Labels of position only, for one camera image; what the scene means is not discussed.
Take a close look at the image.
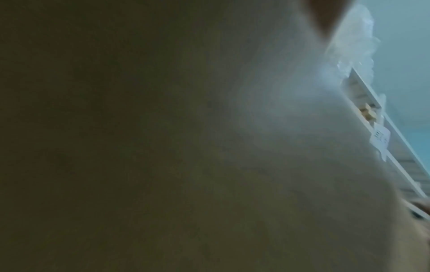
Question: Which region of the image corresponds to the white paper tag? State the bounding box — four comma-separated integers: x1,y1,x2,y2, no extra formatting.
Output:
369,125,392,161

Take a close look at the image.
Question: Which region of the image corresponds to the taped cardboard parcel box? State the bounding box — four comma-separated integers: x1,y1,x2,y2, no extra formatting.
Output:
0,0,427,272

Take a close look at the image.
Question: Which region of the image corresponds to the person's left hand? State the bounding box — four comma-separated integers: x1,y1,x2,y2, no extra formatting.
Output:
300,0,357,41

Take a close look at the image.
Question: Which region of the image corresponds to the white metal storage rack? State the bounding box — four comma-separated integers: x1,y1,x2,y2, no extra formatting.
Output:
339,66,430,203

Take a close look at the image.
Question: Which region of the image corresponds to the person's right hand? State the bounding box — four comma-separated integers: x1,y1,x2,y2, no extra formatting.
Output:
404,198,430,272

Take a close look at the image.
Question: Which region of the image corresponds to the clear plastic bag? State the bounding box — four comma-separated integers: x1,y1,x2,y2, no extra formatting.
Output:
327,4,382,81

